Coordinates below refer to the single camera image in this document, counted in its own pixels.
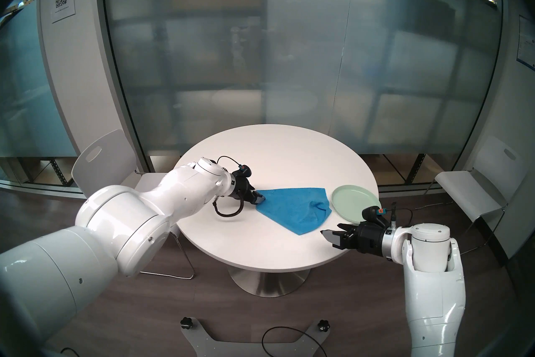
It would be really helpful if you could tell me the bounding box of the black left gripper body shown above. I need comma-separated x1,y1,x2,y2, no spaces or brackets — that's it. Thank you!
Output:
229,174,257,202

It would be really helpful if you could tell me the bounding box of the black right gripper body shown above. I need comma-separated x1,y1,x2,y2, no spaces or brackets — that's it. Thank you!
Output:
339,221,386,255

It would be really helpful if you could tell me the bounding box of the blue microfiber napkin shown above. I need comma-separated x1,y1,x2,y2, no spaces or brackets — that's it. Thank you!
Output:
256,187,332,236

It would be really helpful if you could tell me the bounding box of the pale green round plate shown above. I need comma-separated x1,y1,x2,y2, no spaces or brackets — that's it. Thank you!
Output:
331,185,382,224

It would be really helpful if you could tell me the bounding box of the white chair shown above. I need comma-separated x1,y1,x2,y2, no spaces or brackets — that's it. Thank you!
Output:
71,129,195,280
424,135,528,260

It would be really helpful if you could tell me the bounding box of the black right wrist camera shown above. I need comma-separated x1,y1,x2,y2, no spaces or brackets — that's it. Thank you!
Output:
362,206,389,227

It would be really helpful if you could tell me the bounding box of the black corrugated cable loop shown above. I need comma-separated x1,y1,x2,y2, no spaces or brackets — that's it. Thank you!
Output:
213,193,247,218

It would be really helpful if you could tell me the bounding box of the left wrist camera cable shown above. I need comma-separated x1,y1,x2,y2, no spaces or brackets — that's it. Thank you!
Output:
217,156,243,171

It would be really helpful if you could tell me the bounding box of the steel table pedestal base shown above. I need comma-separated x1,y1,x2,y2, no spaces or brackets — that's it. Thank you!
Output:
228,266,311,298

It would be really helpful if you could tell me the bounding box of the black floor cable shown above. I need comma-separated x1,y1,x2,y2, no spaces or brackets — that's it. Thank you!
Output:
261,326,327,357

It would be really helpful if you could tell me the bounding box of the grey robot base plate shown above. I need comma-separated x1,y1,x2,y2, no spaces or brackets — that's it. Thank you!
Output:
181,319,331,357

